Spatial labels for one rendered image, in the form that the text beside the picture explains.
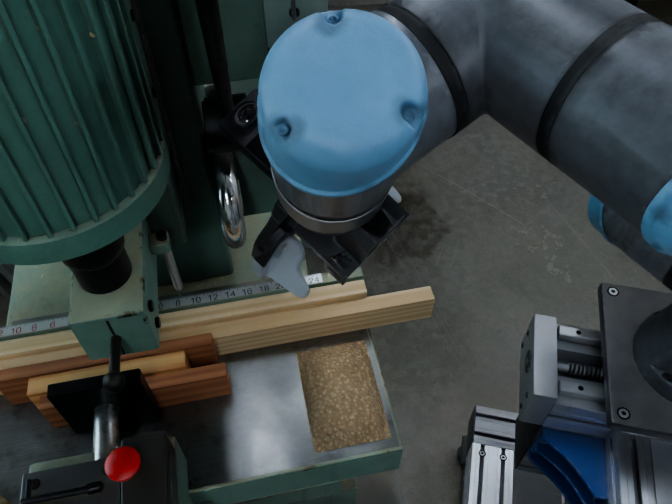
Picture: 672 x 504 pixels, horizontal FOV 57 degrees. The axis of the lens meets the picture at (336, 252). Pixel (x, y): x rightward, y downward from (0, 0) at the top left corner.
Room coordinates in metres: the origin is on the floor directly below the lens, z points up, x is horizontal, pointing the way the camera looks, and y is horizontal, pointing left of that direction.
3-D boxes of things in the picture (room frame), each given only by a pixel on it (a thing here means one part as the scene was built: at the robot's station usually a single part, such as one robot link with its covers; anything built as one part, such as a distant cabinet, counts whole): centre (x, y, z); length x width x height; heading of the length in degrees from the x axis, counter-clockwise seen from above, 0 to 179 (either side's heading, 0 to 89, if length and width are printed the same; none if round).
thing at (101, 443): (0.25, 0.23, 0.95); 0.09 x 0.07 x 0.09; 102
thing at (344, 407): (0.32, -0.01, 0.91); 0.12 x 0.09 x 0.03; 12
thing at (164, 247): (0.43, 0.19, 1.00); 0.02 x 0.02 x 0.10; 12
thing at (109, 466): (0.19, 0.18, 1.02); 0.03 x 0.03 x 0.01
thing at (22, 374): (0.33, 0.25, 0.93); 0.23 x 0.01 x 0.05; 102
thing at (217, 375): (0.30, 0.22, 0.92); 0.20 x 0.02 x 0.05; 102
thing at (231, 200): (0.51, 0.13, 1.02); 0.12 x 0.03 x 0.12; 12
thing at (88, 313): (0.38, 0.22, 1.03); 0.14 x 0.07 x 0.09; 12
